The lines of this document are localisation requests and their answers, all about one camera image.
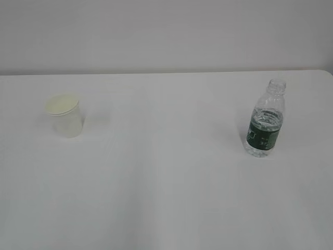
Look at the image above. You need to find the clear water bottle green label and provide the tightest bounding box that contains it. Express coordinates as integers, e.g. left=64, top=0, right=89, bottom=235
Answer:
left=244, top=79, right=286, bottom=158

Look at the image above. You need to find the white paper cup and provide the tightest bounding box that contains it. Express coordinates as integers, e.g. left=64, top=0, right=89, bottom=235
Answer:
left=45, top=94, right=83, bottom=138

